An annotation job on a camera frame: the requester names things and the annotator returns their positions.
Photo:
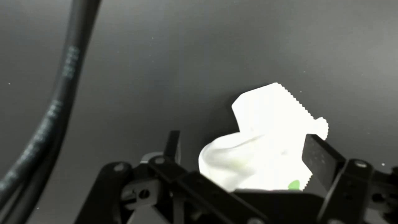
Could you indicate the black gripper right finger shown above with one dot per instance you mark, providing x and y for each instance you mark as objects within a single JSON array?
[{"x": 324, "y": 160}]

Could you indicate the white cloth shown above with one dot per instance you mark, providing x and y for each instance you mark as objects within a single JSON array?
[{"x": 265, "y": 138}]

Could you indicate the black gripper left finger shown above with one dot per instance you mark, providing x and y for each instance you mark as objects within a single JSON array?
[{"x": 174, "y": 170}]

